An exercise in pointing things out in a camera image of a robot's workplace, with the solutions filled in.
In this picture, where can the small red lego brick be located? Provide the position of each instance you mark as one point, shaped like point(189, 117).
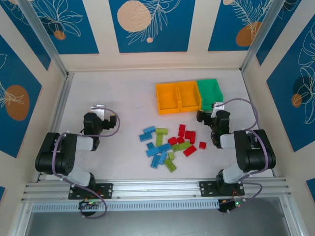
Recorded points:
point(202, 145)

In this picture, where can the long blue lego brick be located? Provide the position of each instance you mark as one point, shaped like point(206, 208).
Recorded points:
point(164, 147)

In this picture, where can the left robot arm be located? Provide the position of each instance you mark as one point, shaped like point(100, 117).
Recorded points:
point(54, 157)

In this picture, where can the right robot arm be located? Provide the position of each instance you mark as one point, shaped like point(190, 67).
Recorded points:
point(256, 152)

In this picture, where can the orange plastic bin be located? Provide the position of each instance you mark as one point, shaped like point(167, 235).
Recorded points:
point(189, 109)

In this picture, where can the green plastic bin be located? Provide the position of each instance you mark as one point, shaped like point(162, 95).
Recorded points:
point(206, 98)

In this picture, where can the yellow plastic bin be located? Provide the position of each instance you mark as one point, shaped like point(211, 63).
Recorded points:
point(167, 111)

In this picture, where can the black controller board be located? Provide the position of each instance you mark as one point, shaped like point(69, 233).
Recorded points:
point(227, 206)
point(88, 206)

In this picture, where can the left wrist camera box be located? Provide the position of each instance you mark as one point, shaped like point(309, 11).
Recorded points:
point(98, 109)

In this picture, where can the aluminium table edge rail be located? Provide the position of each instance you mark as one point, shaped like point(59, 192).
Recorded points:
point(62, 98)

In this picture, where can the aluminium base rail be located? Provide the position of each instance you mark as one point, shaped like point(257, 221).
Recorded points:
point(157, 189)

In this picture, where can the aluminium frame post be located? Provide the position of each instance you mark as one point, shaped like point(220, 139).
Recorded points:
point(46, 41)
point(292, 218)
point(259, 37)
point(21, 221)

